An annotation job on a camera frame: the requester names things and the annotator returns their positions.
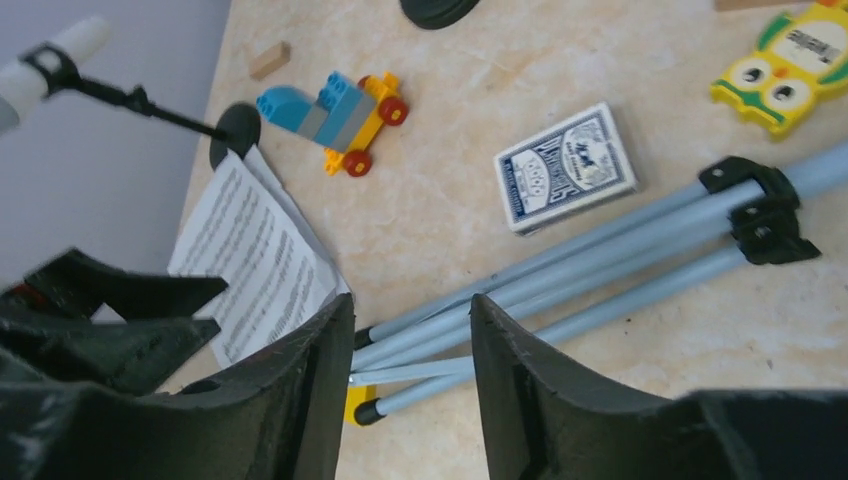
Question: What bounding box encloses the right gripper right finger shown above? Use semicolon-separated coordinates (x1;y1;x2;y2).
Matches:
470;294;847;479

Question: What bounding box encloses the blue playing card deck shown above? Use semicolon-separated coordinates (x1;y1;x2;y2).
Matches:
493;102;639;236

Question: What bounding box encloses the blue microphone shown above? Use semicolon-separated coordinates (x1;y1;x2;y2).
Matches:
399;0;479;30

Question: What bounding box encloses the light blue music stand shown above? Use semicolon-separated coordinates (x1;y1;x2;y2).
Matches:
349;145;847;421

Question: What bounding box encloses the blue toy train block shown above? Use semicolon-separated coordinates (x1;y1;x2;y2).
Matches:
256;71;410;177

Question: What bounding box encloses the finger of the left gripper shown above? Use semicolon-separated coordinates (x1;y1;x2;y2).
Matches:
19;248;228;321
1;311;220;396

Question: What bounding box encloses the sheet music page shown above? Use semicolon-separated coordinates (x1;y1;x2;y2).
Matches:
244;145;350;293
168;153;342;368

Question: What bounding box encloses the yellow owl toy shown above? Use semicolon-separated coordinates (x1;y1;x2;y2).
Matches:
709;1;847;142

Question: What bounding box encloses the yellow wooden block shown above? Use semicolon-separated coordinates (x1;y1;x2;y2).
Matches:
344;385;381;426

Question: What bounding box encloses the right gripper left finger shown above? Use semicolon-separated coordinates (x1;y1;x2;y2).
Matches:
1;294;355;479

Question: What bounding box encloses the light wooden block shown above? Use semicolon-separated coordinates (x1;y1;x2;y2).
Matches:
248;41;291;81

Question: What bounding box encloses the white microphone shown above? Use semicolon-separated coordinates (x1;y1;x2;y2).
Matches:
1;16;261;168

